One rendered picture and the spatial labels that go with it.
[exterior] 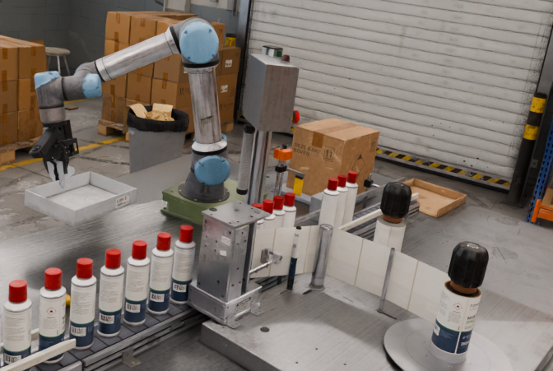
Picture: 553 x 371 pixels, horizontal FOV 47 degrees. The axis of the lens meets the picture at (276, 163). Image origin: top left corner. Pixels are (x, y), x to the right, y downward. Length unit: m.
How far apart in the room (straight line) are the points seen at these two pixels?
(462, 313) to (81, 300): 0.85
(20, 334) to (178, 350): 0.40
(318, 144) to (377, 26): 3.90
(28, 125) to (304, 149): 3.26
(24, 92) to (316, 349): 4.14
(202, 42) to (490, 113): 4.48
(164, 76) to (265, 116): 4.00
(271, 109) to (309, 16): 4.91
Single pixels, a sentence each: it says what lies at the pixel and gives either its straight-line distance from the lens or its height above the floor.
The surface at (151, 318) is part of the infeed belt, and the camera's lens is 1.61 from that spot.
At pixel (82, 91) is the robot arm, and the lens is 2.05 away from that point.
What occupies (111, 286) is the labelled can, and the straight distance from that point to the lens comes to 1.47.
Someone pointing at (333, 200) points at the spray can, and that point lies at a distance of 2.11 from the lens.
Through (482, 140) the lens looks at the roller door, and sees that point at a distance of 6.22.
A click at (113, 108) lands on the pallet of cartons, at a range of 6.14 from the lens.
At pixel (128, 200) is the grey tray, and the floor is 0.96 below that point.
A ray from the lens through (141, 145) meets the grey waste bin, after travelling 4.55.
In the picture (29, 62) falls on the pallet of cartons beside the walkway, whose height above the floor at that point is 0.77.
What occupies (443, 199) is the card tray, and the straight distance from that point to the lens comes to 2.95.
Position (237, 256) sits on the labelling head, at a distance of 1.53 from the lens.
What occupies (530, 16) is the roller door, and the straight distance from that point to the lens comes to 6.07.
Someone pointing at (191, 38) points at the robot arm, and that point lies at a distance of 1.97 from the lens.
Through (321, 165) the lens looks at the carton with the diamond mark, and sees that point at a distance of 2.56.
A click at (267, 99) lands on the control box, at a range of 1.75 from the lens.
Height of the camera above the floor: 1.73
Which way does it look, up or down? 17 degrees down
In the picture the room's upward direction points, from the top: 8 degrees clockwise
